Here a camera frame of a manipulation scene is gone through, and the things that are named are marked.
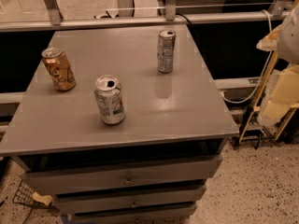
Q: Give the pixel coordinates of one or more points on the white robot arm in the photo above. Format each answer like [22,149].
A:
[288,40]

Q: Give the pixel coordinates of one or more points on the grey drawer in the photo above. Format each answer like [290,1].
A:
[136,215]
[130,199]
[118,176]

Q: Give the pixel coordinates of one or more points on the top grey drawer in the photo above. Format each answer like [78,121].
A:
[118,176]

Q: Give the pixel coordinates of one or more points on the silver redbull can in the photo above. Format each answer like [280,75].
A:
[165,52]

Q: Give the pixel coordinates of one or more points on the metal railing frame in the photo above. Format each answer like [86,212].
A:
[34,15]

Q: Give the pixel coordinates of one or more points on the orange soda can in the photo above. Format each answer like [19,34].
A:
[59,68]

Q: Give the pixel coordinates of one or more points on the bottom grey drawer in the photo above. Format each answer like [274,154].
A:
[136,215]

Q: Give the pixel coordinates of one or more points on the black wire basket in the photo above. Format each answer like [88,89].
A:
[23,196]

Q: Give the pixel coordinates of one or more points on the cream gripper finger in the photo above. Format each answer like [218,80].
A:
[282,91]
[270,41]

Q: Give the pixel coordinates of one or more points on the grey drawer cabinet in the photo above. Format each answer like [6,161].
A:
[128,143]

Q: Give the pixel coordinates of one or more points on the middle grey drawer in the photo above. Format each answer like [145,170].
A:
[130,199]

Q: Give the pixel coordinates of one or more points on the white green soda can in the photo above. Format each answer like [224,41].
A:
[108,97]

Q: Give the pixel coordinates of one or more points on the yellow metal stand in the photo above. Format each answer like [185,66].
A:
[254,108]

